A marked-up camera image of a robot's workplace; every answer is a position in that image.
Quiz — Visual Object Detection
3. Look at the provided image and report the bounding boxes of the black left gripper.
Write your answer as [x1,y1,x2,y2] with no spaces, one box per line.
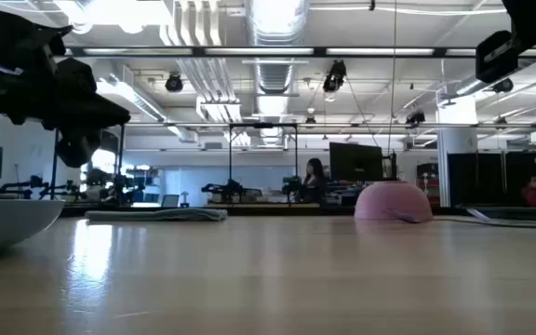
[0,0,132,145]

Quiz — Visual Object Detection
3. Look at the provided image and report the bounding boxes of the blue-grey plate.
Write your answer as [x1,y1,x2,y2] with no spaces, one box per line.
[0,198,66,255]

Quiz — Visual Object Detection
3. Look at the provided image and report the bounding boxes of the pink bowl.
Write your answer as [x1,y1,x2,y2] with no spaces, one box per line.
[354,181,435,223]

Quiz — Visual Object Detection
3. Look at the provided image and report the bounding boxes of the white column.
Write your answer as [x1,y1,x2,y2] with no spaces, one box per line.
[436,95,478,208]

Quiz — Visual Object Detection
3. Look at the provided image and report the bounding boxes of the folded grey-green cloth napkin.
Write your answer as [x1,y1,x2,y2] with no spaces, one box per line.
[85,208,229,223]

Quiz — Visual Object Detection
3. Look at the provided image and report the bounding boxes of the blue-grey mat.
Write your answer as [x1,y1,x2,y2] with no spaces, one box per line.
[456,206,536,224]

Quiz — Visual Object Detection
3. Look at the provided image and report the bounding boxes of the red tool cart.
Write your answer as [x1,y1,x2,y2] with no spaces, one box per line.
[416,162,440,206]

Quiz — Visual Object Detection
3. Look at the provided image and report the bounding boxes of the black computer monitor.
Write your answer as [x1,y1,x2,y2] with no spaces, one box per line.
[328,141,384,182]

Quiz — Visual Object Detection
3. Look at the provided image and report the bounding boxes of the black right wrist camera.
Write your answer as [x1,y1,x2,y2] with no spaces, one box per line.
[475,29,521,85]

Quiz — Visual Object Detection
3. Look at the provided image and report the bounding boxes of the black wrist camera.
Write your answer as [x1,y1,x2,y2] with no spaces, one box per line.
[475,29,521,85]
[55,129,120,168]

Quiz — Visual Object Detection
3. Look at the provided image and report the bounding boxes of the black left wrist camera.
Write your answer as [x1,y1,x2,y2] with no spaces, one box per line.
[55,129,120,168]

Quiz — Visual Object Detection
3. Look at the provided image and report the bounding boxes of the black metal rig frame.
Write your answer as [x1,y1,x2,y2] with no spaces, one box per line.
[228,123,299,206]
[52,124,127,206]

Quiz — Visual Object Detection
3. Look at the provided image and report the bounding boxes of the black overhead frame bar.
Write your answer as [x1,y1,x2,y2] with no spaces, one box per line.
[56,45,536,60]

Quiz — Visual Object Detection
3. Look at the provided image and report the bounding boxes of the black partition wall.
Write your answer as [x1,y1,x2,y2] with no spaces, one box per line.
[448,151,536,208]

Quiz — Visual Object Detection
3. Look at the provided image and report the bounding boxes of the silver ventilation duct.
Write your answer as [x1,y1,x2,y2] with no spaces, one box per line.
[244,0,311,94]

